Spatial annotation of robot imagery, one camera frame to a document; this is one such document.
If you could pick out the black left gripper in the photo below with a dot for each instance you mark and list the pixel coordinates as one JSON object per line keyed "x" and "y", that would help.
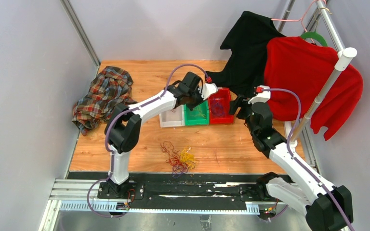
{"x": 191, "y": 106}

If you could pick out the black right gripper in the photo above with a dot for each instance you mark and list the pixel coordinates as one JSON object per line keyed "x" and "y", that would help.
{"x": 240, "y": 102}

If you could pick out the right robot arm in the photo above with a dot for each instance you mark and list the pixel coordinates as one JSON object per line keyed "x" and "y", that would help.
{"x": 325, "y": 206}

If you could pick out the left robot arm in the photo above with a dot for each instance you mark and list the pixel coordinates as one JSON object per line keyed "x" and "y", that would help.
{"x": 123, "y": 130}

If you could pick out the red plastic bin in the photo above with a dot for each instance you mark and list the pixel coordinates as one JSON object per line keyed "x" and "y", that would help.
{"x": 219, "y": 107}

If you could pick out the green plastic bin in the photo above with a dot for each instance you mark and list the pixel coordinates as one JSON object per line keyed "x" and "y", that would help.
{"x": 200, "y": 116}

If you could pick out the white plastic bin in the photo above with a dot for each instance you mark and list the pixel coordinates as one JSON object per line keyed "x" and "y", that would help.
{"x": 172, "y": 118}

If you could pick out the black shirt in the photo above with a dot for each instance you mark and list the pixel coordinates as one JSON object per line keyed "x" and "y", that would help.
{"x": 247, "y": 40}

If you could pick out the red sweater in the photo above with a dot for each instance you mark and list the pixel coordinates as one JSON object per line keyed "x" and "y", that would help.
{"x": 303, "y": 68}

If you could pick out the plaid flannel shirt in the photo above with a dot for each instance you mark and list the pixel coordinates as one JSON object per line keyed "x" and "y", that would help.
{"x": 111, "y": 86}

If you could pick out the green clothes hanger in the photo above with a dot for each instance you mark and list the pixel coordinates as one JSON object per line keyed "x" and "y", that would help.
{"x": 315, "y": 36}

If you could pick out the white clothes rack pole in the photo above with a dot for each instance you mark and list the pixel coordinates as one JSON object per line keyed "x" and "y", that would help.
{"x": 345, "y": 57}

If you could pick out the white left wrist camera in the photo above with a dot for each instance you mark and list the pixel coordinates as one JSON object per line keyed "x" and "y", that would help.
{"x": 208, "y": 89}

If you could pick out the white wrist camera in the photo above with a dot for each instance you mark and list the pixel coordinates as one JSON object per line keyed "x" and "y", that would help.
{"x": 208, "y": 89}
{"x": 261, "y": 94}

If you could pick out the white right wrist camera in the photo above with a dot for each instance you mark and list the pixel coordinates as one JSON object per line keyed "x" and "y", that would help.
{"x": 261, "y": 94}

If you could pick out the pink wire hanger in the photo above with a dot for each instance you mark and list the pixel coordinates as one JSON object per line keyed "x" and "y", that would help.
{"x": 287, "y": 12}

